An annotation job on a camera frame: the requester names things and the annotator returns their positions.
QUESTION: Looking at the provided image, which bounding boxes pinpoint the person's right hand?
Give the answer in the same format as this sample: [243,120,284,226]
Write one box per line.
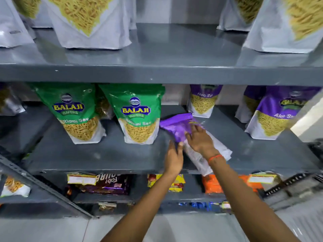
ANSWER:
[185,124,223,160]

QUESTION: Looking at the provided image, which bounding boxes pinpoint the person's left hand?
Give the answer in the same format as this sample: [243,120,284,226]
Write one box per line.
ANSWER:
[164,140,184,176]

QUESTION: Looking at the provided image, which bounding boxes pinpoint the purple and white snack packet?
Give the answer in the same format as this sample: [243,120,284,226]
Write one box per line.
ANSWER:
[159,113,233,176]

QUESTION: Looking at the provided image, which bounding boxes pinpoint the person's left forearm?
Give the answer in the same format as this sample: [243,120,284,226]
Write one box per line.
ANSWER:
[100,171,181,242]

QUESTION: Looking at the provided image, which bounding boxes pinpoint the person's right forearm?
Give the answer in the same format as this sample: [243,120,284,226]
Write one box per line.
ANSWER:
[208,158,301,242]

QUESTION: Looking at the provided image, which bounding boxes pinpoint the red thread wristband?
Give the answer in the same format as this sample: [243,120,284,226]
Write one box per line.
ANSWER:
[208,154,224,165]

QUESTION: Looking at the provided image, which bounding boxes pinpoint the yellow and red packet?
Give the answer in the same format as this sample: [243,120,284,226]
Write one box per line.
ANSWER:
[147,173,186,192]

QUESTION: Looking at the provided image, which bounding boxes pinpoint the purple sev snack packet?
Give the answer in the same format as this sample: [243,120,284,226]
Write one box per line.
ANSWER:
[235,85,267,123]
[244,86,321,140]
[186,84,223,118]

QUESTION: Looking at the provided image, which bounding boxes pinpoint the green sev snack packet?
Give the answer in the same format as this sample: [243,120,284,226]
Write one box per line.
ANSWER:
[95,86,114,120]
[99,84,166,145]
[30,83,107,145]

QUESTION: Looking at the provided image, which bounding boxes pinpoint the blue wrapper packet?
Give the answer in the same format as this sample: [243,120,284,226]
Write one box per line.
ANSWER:
[177,201,231,212]

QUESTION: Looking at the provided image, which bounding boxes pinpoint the grey metal shelf rack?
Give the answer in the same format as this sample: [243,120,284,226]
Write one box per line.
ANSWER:
[0,23,323,219]

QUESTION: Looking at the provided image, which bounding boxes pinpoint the brown biscuit packet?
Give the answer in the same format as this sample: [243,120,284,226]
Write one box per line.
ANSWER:
[76,173,131,196]

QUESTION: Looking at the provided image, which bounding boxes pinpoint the yellow labelled packet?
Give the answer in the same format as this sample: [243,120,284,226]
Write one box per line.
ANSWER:
[67,173,98,186]
[247,172,278,185]

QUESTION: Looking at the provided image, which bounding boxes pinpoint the small brown packet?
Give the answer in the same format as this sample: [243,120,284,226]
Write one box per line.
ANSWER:
[98,202,118,212]

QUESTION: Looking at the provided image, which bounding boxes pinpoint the black perforated metal bar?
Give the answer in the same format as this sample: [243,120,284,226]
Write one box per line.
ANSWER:
[262,172,323,197]

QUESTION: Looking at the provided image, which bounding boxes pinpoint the white sev snack packet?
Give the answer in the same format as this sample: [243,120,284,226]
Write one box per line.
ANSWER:
[243,0,323,54]
[217,0,264,32]
[0,0,35,48]
[11,0,54,29]
[40,0,133,50]

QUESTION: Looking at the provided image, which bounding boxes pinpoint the grey slotted angle bar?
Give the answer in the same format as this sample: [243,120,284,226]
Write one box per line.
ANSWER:
[0,154,98,220]

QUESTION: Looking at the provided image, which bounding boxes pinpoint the white and orange snack packet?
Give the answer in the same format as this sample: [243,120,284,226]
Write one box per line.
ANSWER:
[0,175,31,198]

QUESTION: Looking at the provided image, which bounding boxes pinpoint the dark clear snack packet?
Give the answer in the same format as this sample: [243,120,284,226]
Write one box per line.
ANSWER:
[0,83,26,116]

